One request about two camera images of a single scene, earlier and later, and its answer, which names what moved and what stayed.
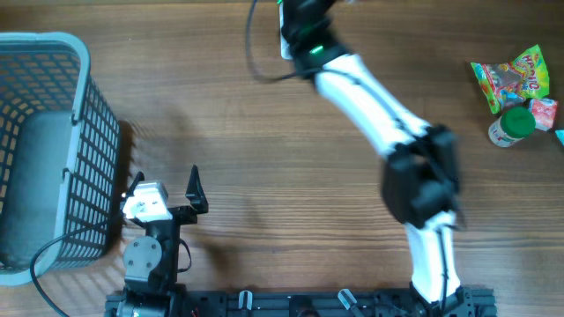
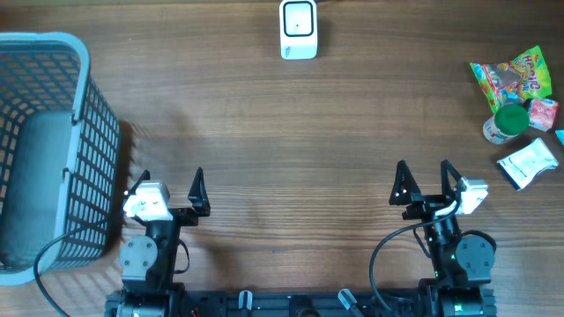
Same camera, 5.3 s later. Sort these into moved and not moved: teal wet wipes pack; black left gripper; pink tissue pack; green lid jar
Moved: green lid jar
Not moved: teal wet wipes pack; black left gripper; pink tissue pack
